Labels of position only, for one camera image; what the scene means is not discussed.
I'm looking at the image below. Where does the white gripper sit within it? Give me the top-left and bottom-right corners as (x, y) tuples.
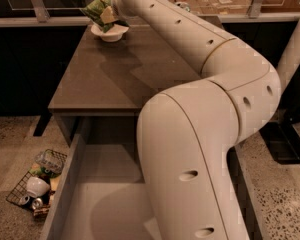
(100, 0), (128, 24)

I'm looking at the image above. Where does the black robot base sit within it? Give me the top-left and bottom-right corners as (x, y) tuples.
(259, 98), (300, 165)

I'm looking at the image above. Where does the white ceramic bowl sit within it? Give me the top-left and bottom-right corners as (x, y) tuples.
(26, 177), (50, 198)

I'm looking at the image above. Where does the black wire basket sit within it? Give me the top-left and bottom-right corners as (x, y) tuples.
(6, 149), (67, 211)

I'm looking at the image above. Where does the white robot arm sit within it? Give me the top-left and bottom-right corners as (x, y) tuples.
(112, 0), (300, 240)

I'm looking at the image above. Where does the clear plastic container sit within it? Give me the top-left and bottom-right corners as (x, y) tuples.
(35, 150), (64, 174)

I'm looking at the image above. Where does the green soda can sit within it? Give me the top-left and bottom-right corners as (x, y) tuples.
(175, 2), (191, 12)

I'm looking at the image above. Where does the white paper bowl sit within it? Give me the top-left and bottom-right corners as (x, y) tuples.
(91, 24), (129, 42)

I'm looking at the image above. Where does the silver can right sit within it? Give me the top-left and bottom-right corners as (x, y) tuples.
(31, 198), (43, 210)

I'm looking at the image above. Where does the green jalapeno chip bag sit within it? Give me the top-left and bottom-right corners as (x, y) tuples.
(80, 0), (128, 32)

